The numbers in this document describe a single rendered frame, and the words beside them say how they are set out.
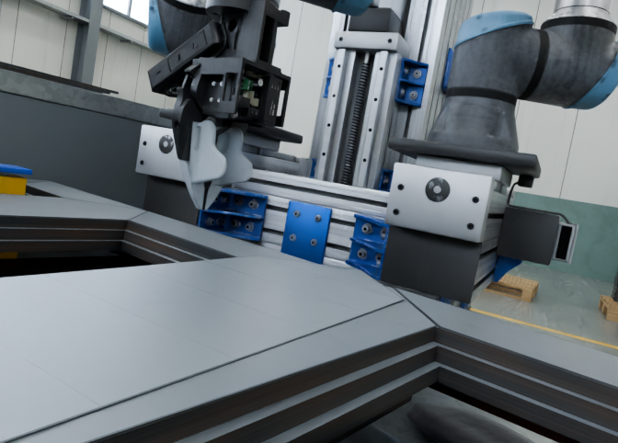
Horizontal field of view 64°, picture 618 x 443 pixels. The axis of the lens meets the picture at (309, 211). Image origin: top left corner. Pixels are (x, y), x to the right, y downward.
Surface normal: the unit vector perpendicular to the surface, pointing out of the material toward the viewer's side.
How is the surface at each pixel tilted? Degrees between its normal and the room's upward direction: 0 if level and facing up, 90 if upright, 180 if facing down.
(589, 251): 90
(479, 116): 72
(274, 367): 0
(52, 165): 90
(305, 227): 90
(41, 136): 90
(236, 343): 0
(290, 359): 0
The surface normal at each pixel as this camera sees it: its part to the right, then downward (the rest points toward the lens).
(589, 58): -0.02, 0.07
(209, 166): -0.61, 0.00
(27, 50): 0.88, 0.18
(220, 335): 0.17, -0.98
